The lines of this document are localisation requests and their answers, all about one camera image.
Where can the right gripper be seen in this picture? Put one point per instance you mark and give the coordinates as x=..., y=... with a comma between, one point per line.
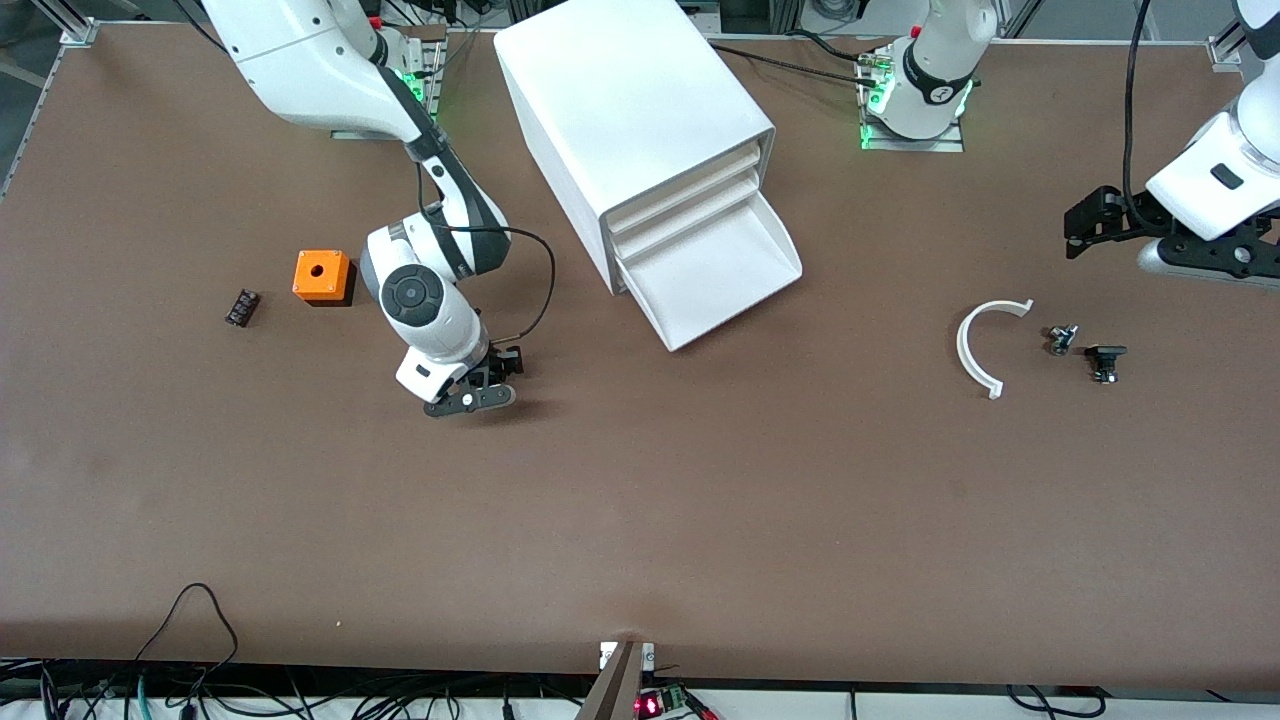
x=499, y=361

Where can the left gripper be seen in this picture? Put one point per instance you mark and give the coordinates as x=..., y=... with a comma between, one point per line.
x=1139, y=213

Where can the white plastic drawer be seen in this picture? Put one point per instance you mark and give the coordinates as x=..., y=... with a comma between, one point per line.
x=680, y=222
x=680, y=197
x=715, y=280

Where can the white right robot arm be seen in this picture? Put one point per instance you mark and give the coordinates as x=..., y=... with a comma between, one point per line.
x=300, y=60

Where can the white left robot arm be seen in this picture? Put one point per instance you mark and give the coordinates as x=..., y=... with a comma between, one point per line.
x=930, y=70

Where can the white drawer cabinet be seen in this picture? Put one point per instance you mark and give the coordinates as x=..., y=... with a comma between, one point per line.
x=620, y=90

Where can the small metal pipe fitting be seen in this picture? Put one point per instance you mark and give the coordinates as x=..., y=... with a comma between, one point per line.
x=1060, y=340

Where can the small black terminal block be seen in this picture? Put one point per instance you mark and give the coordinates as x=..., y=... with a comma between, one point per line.
x=243, y=307

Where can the brown wooden beam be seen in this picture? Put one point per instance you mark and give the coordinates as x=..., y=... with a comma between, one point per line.
x=615, y=690

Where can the circuit board with red light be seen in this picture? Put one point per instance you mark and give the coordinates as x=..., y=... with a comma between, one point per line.
x=650, y=706

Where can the black switch contact block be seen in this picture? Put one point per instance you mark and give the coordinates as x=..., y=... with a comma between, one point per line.
x=1105, y=352

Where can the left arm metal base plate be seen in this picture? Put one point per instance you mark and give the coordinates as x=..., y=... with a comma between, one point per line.
x=940, y=146

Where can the orange button enclosure box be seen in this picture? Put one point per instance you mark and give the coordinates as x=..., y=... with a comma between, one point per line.
x=320, y=285

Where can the aluminium frame profile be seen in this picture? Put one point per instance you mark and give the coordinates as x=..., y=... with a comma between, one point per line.
x=1228, y=45
x=75, y=25

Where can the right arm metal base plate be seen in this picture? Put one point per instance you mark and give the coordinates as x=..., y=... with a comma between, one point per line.
x=345, y=134

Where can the white mounting bracket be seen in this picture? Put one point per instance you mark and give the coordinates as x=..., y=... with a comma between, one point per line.
x=648, y=656

